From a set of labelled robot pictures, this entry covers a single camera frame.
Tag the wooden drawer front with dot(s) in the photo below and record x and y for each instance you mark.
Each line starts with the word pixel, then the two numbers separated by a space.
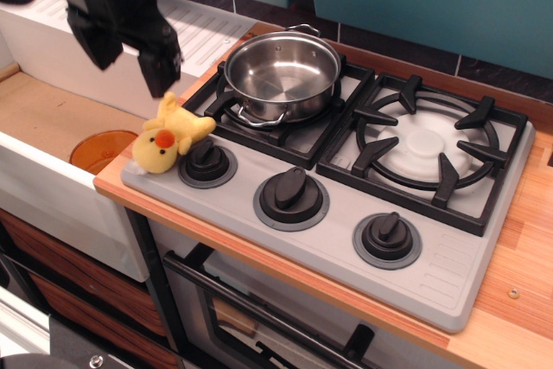
pixel 110 307

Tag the black left burner grate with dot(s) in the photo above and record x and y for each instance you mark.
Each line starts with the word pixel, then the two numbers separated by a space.
pixel 300 143

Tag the grey toy stove top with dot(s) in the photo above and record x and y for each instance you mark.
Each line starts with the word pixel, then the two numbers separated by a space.
pixel 439 288

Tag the oven door with handle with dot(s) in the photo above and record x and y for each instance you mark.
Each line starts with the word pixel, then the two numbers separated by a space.
pixel 192 268

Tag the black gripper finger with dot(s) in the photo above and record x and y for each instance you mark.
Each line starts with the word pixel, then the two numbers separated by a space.
pixel 160 69
pixel 101 46

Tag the black burner grate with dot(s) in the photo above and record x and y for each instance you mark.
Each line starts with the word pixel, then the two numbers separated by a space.
pixel 300 143
pixel 467 202

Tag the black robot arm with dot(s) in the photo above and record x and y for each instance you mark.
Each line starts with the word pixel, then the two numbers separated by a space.
pixel 103 27

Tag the black middle stove knob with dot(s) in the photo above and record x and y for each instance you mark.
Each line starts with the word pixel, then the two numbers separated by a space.
pixel 291 201

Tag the black stove knob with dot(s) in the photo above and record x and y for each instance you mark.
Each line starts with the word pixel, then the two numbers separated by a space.
pixel 207 165
pixel 291 201
pixel 387 241

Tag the white toy sink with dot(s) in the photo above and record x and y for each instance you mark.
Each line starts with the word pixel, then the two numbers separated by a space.
pixel 52 98

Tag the black left stove knob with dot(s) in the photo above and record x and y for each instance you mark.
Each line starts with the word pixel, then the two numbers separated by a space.
pixel 207 165

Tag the yellow stuffed duck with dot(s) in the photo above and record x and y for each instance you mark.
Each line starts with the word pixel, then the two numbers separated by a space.
pixel 169 135

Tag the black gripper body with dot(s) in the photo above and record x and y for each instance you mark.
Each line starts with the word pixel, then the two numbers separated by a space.
pixel 116 6

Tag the stainless steel pan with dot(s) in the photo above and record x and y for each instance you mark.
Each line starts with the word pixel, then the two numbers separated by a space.
pixel 283 77

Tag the black right burner grate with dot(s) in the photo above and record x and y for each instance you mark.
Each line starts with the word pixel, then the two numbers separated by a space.
pixel 467 202

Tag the black right stove knob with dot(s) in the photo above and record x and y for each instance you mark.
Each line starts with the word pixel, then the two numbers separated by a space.
pixel 387 241

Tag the orange plastic plate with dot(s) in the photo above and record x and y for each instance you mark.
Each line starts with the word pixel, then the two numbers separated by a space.
pixel 95 152

